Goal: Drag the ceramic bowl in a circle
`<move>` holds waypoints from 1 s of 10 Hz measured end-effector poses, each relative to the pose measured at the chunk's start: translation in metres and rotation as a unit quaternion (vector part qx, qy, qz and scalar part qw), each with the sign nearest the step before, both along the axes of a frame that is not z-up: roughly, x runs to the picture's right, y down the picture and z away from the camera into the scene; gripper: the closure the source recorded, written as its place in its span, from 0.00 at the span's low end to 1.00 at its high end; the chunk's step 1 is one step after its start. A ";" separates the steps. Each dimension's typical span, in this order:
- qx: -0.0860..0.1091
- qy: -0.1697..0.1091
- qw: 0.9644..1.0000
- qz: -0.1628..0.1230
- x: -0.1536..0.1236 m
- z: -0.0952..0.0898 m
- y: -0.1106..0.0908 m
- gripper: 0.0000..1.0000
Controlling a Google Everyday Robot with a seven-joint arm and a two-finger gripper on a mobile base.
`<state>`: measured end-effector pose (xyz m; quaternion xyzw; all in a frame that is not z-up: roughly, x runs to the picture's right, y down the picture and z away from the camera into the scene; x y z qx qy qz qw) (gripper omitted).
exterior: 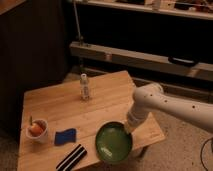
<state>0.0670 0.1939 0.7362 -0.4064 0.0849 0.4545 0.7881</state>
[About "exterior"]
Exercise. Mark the green ceramic bowl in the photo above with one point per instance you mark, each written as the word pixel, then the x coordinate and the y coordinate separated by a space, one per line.
pixel 112 143

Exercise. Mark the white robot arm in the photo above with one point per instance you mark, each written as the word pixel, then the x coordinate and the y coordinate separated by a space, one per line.
pixel 151 97

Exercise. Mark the clear plastic bottle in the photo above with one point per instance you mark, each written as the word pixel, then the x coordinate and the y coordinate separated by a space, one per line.
pixel 84 83

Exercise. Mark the metal stand pole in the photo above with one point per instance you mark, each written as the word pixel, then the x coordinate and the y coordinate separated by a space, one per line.
pixel 80 38

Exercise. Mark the blue sponge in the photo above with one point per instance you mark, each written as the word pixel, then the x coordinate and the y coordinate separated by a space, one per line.
pixel 66 136

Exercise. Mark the black white striped cloth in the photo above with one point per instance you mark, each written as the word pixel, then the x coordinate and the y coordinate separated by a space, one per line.
pixel 72 159

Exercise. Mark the orange fruit in cup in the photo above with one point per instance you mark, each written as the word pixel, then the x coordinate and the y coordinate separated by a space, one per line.
pixel 35 129

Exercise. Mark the white cup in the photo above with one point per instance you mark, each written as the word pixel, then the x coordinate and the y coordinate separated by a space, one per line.
pixel 41 138

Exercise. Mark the wooden shelf board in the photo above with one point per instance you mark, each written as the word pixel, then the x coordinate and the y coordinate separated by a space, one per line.
pixel 142 8

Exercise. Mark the long grey case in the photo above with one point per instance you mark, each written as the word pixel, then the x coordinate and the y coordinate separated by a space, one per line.
pixel 140 60

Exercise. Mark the black case handle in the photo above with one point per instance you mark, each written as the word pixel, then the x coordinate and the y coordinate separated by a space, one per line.
pixel 186 63

